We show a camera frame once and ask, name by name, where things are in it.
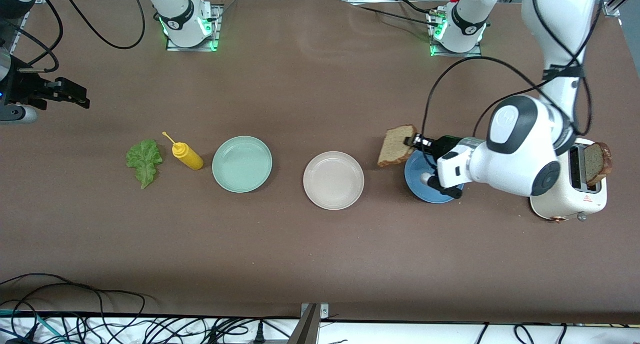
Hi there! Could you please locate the brown bread slice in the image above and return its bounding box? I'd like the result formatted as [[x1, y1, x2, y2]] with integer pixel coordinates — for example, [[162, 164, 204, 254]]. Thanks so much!
[[582, 142, 613, 187], [377, 125, 418, 168]]

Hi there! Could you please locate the yellow mustard squeeze bottle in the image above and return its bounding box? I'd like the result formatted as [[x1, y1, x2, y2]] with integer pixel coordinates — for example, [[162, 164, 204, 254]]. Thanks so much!
[[161, 131, 205, 171]]

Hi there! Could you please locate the metal corner bracket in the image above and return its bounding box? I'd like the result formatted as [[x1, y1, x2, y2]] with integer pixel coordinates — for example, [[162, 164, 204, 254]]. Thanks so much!
[[300, 302, 330, 319]]

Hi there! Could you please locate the white toaster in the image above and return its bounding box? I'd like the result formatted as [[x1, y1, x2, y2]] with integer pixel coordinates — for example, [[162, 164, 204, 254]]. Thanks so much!
[[530, 138, 608, 223]]

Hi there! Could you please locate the beige plate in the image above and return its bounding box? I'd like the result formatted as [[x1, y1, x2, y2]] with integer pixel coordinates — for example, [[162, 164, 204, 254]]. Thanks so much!
[[302, 151, 365, 211]]

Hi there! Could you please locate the grey metal beam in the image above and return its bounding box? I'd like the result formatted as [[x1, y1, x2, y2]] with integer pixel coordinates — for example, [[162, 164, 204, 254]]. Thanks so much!
[[287, 304, 321, 344]]

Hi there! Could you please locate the long black base cable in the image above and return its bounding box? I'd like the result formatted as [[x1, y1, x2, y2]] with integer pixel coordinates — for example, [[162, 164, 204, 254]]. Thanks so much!
[[357, 6, 441, 28]]

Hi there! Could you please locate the short black base cable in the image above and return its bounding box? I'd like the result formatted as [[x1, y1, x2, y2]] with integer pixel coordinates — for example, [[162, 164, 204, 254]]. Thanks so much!
[[390, 0, 436, 15]]

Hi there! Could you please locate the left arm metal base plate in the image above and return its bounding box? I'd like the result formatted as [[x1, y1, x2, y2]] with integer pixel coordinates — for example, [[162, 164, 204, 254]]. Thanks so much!
[[429, 11, 483, 58]]

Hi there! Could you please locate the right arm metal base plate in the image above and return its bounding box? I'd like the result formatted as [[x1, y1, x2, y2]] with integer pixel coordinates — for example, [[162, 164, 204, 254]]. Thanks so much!
[[166, 5, 222, 52]]

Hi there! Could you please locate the teal floor cable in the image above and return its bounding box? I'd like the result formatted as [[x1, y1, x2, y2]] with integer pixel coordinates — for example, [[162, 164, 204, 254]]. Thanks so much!
[[0, 309, 68, 343]]

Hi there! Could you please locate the aluminium frame post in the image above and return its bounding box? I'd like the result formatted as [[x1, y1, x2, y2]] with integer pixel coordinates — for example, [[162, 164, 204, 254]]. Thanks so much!
[[600, 0, 640, 18]]

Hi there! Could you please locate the blue plate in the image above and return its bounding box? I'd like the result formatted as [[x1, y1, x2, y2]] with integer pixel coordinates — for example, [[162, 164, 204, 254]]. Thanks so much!
[[404, 149, 463, 204]]

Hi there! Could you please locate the black floor cable loop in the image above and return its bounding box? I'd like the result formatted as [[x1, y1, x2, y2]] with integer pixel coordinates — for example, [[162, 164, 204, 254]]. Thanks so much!
[[0, 273, 147, 344]]

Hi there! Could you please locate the mint green plate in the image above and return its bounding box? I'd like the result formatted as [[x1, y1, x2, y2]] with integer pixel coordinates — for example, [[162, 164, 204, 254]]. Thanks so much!
[[211, 135, 273, 193]]

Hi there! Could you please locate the green lettuce leaf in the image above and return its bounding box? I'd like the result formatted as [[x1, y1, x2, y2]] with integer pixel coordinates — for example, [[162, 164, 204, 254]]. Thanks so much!
[[125, 139, 164, 189]]

